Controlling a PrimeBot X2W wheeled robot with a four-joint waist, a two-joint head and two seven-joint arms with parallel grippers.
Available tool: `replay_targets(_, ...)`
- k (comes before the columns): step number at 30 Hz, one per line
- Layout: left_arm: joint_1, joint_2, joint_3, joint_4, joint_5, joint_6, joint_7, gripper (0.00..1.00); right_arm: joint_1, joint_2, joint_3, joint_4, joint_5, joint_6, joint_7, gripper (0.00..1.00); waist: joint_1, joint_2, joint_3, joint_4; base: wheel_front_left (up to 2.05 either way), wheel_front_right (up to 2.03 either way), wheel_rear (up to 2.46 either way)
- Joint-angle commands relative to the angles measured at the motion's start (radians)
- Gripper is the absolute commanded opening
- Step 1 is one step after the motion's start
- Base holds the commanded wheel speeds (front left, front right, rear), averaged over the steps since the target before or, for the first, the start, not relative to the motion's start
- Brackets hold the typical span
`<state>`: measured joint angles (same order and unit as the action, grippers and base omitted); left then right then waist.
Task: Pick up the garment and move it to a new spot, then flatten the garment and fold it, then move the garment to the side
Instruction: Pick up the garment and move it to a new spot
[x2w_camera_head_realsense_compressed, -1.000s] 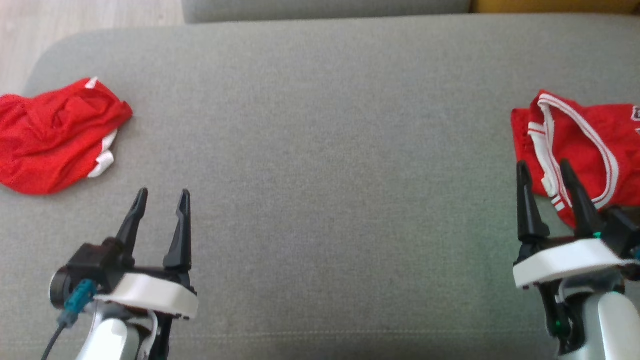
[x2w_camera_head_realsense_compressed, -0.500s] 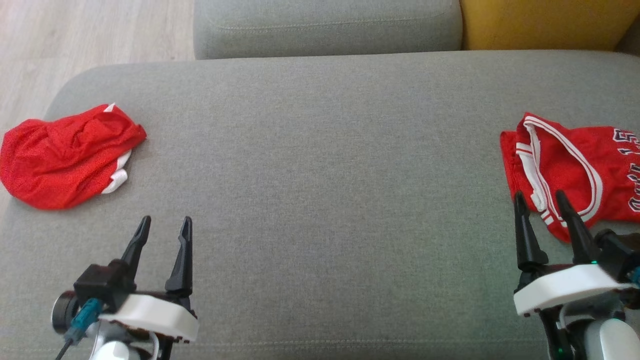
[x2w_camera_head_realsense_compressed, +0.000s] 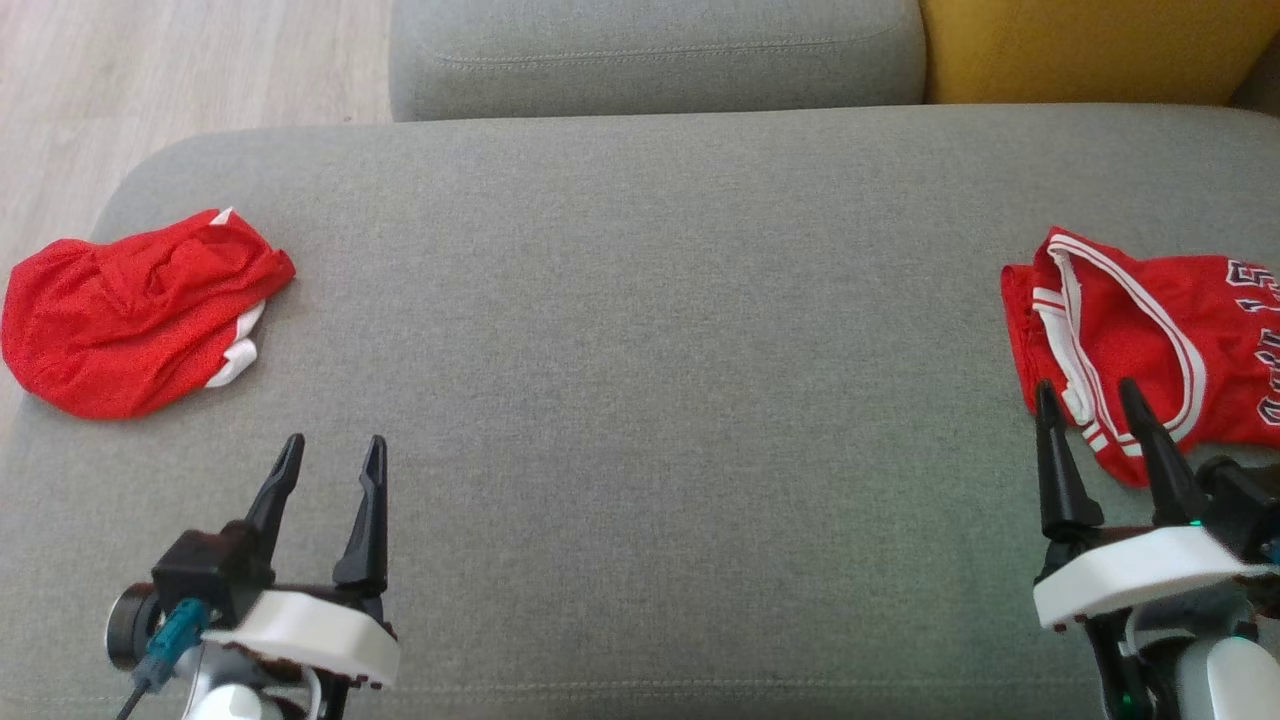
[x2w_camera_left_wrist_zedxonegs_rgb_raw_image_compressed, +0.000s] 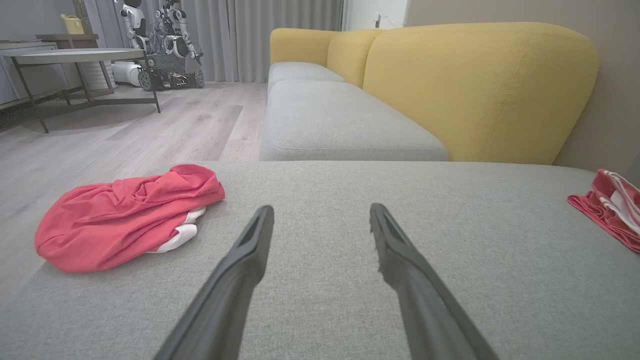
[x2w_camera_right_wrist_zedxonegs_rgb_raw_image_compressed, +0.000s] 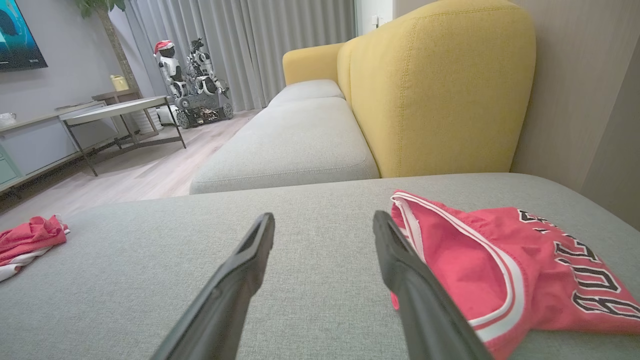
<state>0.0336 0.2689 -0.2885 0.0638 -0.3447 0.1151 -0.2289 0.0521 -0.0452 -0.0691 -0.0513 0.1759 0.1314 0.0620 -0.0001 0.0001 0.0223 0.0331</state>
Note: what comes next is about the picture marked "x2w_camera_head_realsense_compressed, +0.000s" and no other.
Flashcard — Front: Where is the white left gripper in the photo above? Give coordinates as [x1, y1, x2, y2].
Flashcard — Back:
[203, 433, 401, 720]

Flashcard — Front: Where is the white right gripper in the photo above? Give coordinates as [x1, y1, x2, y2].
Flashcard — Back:
[1033, 378, 1276, 720]

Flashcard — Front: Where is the red basketball jersey white trim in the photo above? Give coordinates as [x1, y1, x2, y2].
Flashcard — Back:
[1000, 226, 1280, 488]

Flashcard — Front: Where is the red mesh shorts white trim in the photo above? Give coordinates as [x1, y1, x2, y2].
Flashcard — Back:
[0, 207, 297, 421]

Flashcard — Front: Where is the grey fabric sofa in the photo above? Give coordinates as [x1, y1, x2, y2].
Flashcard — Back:
[0, 103, 1280, 720]

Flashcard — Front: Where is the large yellow cushion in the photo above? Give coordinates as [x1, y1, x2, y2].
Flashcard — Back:
[920, 0, 1280, 106]

